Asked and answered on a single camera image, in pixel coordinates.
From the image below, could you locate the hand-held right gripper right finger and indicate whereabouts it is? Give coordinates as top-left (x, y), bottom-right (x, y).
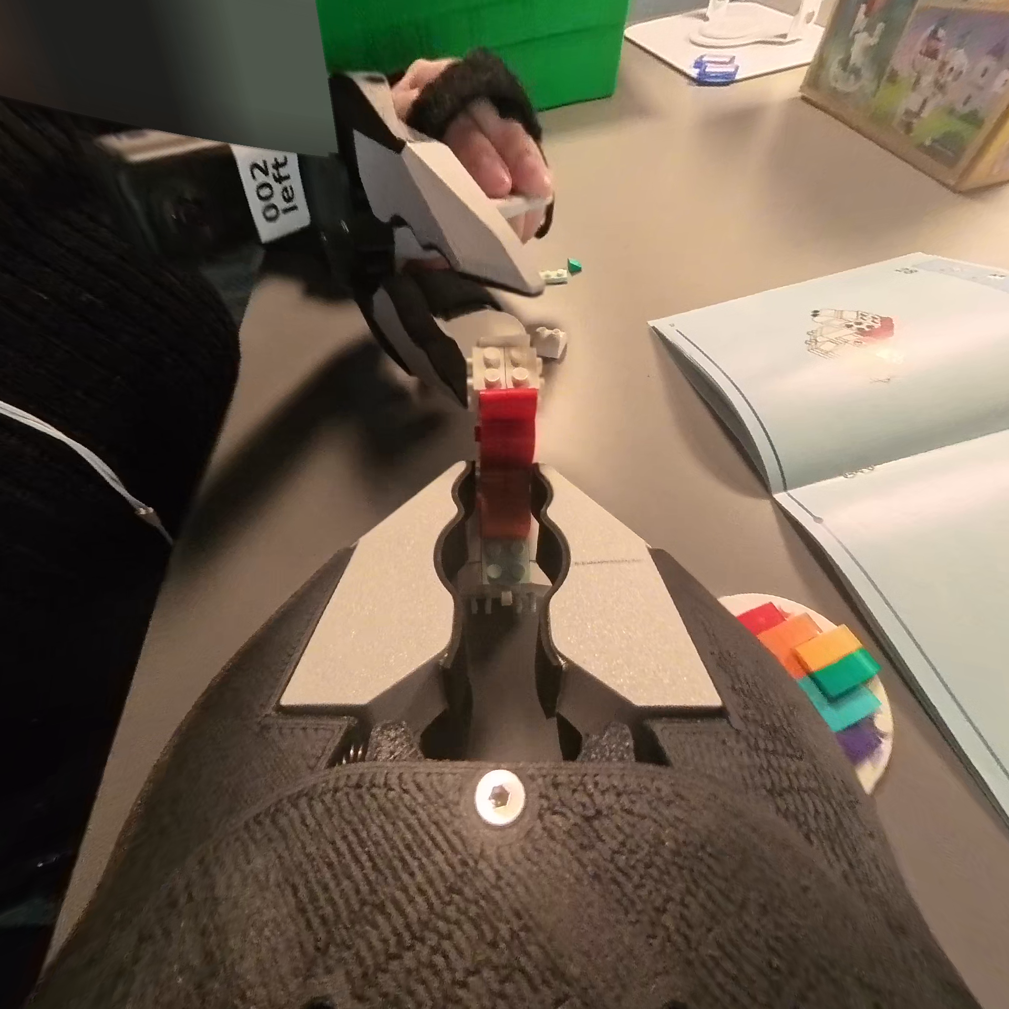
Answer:
top-left (536, 462), bottom-right (725, 717)

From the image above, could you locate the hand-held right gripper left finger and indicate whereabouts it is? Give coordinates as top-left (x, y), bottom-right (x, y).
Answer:
top-left (280, 460), bottom-right (479, 717)

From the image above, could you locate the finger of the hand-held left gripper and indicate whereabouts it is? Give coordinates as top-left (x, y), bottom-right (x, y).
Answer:
top-left (358, 268), bottom-right (476, 409)
top-left (400, 140), bottom-right (554, 297)

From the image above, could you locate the white and red lego model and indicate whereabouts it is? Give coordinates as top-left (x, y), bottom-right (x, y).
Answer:
top-left (465, 335), bottom-right (554, 617)

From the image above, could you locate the rainbow lego assembly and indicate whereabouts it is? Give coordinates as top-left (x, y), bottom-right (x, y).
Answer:
top-left (716, 593), bottom-right (897, 797)

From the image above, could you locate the colourful lego box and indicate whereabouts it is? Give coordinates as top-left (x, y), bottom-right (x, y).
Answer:
top-left (800, 0), bottom-right (1009, 192)

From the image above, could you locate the person's left hand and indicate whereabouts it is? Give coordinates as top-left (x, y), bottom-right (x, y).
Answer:
top-left (390, 57), bottom-right (553, 200)

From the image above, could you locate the green plastic bin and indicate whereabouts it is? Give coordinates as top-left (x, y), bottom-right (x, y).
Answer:
top-left (315, 0), bottom-right (633, 113)

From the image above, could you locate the person's black sweater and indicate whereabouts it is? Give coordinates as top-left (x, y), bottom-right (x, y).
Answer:
top-left (0, 378), bottom-right (176, 974)

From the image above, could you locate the white stand base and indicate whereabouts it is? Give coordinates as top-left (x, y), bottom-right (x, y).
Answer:
top-left (624, 0), bottom-right (822, 81)

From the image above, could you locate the open instruction booklet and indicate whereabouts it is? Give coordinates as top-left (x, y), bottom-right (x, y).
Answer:
top-left (648, 252), bottom-right (1009, 830)

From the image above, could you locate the white cord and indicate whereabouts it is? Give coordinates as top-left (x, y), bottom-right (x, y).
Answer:
top-left (0, 400), bottom-right (176, 547)

